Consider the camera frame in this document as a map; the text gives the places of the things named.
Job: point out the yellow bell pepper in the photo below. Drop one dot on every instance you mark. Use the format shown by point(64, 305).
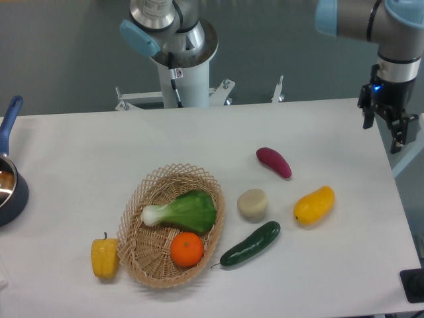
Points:
point(104, 257)

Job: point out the purple sweet potato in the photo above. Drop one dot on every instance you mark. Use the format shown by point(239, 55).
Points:
point(275, 161)

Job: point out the green cucumber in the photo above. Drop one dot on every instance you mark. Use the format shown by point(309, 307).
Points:
point(252, 245)

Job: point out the blue handled saucepan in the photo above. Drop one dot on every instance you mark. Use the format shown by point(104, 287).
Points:
point(14, 188)

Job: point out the yellow mango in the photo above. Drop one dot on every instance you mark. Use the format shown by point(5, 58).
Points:
point(314, 206)

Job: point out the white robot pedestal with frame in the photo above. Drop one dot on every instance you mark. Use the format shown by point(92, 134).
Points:
point(184, 73)

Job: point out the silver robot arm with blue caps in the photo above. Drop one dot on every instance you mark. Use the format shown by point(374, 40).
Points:
point(395, 26)

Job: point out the green bok choy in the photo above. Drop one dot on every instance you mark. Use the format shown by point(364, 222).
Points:
point(193, 210)

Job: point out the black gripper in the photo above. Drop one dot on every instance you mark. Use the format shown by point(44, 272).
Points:
point(388, 100)

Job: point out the orange fruit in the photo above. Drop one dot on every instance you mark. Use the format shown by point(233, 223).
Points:
point(186, 249)

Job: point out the black device at table edge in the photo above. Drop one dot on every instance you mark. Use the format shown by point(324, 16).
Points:
point(412, 282)

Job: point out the woven wicker basket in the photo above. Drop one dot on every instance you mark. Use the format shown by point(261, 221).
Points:
point(144, 251)

